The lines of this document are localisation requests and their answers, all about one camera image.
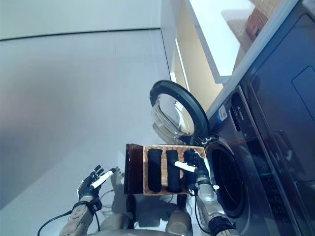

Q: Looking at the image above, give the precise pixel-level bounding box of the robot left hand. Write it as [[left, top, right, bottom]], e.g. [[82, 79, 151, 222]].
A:
[[77, 165, 116, 197]]

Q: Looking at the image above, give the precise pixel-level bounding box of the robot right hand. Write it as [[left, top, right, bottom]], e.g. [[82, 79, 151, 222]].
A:
[[174, 149, 212, 187]]

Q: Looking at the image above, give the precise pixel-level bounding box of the blue white machine label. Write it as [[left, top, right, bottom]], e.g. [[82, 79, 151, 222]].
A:
[[216, 105, 230, 121]]

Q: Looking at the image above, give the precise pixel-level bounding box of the round washing machine door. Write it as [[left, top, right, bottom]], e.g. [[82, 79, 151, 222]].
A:
[[149, 79, 210, 146]]

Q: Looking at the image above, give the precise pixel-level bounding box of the grey front-load washing machine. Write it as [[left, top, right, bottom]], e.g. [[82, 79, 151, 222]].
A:
[[204, 0, 315, 236]]

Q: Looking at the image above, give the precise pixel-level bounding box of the metal door hinge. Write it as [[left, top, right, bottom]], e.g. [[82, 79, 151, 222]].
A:
[[199, 135, 217, 145]]

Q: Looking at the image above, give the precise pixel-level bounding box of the woven wicker basket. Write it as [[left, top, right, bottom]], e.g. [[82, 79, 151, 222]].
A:
[[142, 144, 207, 196]]

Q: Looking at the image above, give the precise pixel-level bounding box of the silver robot left leg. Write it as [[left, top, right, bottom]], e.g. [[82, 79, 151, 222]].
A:
[[100, 195, 137, 236]]

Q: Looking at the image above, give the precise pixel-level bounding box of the silver robot leg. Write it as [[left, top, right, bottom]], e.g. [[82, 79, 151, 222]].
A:
[[100, 195, 137, 236], [167, 194, 190, 236]]

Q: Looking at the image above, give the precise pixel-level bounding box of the silver robot right leg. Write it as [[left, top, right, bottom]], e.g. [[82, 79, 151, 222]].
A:
[[167, 194, 190, 236]]

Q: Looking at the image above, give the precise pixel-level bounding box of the silver robot torso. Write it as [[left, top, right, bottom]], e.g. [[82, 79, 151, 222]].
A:
[[123, 228, 170, 236]]

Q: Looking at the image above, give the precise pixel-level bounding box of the cream cabinet panel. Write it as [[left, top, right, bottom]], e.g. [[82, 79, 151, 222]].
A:
[[176, 0, 223, 99]]

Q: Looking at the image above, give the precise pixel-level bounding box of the white countertop slab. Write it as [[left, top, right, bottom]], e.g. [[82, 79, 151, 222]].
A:
[[187, 0, 254, 84]]

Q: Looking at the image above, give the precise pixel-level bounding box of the brown woven box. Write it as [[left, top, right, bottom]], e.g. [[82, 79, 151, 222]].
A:
[[246, 0, 269, 37]]

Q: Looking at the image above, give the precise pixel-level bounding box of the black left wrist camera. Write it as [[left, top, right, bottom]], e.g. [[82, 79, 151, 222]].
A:
[[90, 199, 103, 212]]

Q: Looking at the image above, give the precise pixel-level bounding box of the thin white floor cable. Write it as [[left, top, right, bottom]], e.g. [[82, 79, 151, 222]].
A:
[[98, 186, 128, 214]]

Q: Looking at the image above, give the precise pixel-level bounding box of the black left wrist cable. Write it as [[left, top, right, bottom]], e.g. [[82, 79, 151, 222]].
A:
[[36, 200, 101, 236]]

